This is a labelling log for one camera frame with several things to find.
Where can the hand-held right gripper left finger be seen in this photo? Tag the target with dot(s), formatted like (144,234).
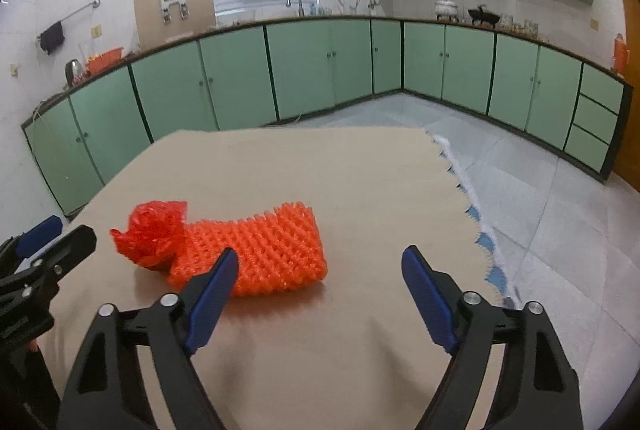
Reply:
(215,300)

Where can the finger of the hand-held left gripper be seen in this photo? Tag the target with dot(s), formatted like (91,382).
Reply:
(70,250)
(37,235)

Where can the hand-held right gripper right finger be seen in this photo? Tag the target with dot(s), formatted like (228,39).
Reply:
(430,300)

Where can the orange foam fruit net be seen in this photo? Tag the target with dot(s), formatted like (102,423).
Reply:
(270,250)

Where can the small crumpled red plastic bag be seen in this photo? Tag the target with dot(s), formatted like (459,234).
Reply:
(150,235)

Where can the striped blue white table cover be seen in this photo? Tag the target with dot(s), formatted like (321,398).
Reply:
(462,175)

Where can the steel electric kettle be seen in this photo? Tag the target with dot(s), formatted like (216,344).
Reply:
(74,71)

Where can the orange plastic basin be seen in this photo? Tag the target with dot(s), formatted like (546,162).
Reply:
(105,60)

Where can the dark hanging cloth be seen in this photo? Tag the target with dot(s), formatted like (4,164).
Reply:
(52,38)

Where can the metal towel bar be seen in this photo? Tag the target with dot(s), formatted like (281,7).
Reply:
(77,13)

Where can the cardboard box on counter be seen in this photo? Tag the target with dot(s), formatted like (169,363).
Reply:
(150,25)

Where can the green kitchen base cabinets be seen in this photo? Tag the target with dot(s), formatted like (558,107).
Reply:
(310,65)

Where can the wooden door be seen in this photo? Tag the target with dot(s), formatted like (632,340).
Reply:
(629,110)

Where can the black wok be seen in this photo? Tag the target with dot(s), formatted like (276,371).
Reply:
(482,16)

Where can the row of glass jars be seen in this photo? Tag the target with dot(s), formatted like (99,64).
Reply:
(520,25)

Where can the white lidded pot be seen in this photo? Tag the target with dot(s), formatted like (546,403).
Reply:
(445,8)

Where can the orange bottle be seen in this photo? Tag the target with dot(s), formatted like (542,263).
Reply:
(621,55)

